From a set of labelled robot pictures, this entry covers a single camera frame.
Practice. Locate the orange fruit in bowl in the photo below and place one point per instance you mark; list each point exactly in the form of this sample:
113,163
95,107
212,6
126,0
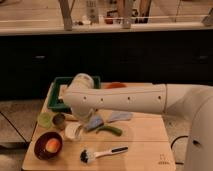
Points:
53,145

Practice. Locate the dark red bowl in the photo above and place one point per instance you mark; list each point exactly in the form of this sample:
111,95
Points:
39,148

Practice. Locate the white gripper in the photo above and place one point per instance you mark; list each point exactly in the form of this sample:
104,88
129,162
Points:
82,115

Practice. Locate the blue sponge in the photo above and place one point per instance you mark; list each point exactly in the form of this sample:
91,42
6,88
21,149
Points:
93,123

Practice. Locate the small metal cup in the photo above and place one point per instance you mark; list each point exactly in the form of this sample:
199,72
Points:
59,121

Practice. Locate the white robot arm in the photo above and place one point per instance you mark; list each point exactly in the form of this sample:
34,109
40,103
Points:
193,101

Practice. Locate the white paper cup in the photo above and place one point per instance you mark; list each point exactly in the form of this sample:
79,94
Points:
72,131

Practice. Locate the green plastic tray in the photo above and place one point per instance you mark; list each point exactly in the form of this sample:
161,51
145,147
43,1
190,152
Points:
54,103

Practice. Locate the light blue cloth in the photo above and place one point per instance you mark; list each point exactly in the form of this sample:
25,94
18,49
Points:
119,116

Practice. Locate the orange object behind arm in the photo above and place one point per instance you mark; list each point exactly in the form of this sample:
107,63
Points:
116,85

